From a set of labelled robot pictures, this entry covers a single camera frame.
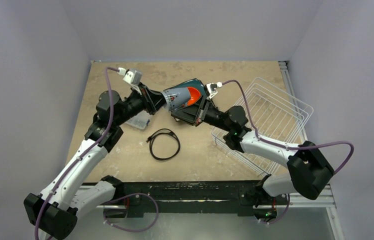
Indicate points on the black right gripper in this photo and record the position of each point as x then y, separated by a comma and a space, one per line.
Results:
201, 110

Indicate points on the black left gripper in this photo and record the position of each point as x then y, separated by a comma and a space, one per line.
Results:
152, 100

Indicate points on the orange bowl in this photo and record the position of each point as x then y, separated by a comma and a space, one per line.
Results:
195, 95

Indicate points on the teal square plate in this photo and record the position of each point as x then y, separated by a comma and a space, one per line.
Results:
193, 83

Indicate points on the floral square plate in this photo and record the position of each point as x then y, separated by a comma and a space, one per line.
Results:
209, 105

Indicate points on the grey mug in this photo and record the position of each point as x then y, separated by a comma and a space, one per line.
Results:
176, 97

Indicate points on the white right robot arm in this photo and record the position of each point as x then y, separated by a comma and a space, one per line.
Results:
308, 170

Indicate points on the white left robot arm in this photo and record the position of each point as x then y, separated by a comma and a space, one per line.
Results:
56, 210

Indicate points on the clear plastic box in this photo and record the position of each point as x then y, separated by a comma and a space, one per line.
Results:
140, 121

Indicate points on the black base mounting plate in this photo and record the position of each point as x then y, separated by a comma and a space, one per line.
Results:
244, 198

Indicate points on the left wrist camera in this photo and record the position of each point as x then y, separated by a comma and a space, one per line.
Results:
132, 77

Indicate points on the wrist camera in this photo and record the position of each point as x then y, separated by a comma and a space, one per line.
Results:
212, 90
132, 77

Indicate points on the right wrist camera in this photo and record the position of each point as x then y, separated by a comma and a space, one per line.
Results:
212, 90

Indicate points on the white wire dish rack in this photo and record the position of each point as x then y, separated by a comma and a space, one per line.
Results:
276, 114

